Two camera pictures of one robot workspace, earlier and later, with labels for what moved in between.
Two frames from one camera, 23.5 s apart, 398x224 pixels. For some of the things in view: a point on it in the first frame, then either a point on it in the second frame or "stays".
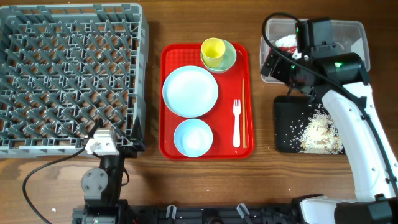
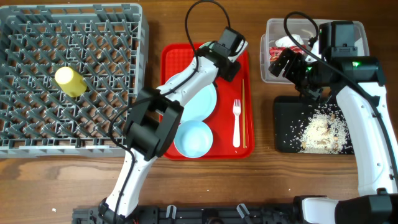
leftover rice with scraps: (321, 135) stays
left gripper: (138, 144) to (231, 74)
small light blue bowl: (193, 137) stays
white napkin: (288, 41) stays
